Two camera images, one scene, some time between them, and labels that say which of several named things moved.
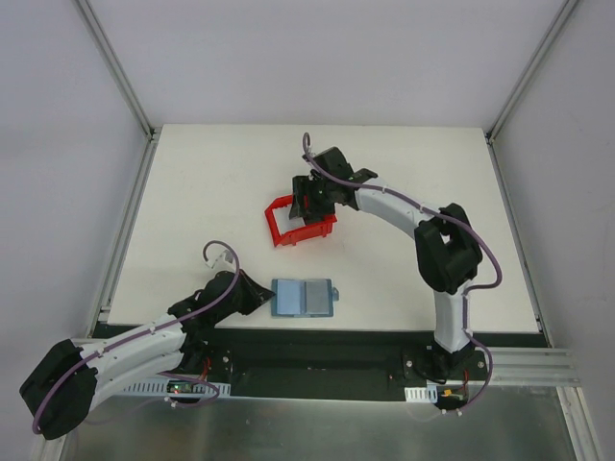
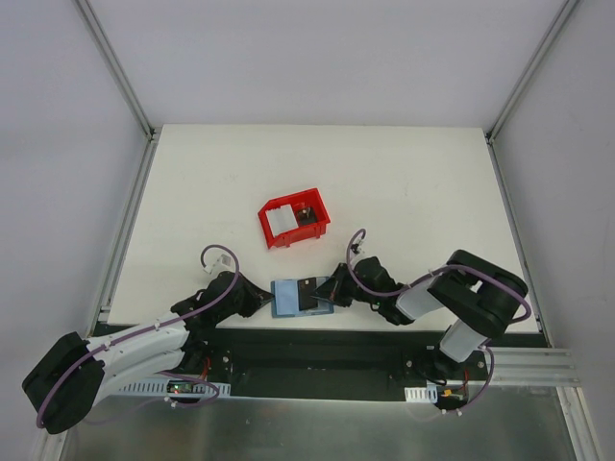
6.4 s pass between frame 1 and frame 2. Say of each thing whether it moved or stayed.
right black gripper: moved
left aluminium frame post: stayed
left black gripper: stayed
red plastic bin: moved
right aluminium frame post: stayed
